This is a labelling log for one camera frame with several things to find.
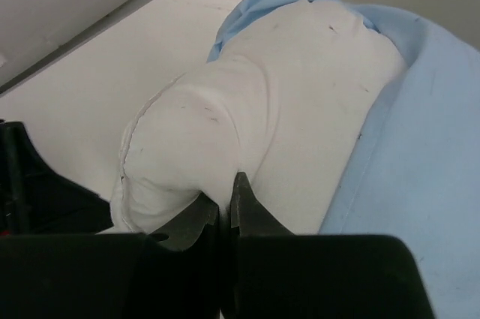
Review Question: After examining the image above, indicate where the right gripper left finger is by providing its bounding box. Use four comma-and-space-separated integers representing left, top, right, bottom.
149, 194, 220, 318

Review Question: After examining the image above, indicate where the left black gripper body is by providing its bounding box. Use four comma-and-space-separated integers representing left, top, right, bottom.
1, 120, 113, 235

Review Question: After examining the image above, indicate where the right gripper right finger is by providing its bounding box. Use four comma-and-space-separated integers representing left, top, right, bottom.
220, 172, 293, 318

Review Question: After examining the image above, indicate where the white pillow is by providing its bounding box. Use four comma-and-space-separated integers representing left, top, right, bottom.
110, 0, 406, 234

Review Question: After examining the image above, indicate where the light blue pillowcase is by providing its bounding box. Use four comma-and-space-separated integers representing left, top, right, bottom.
208, 0, 479, 318

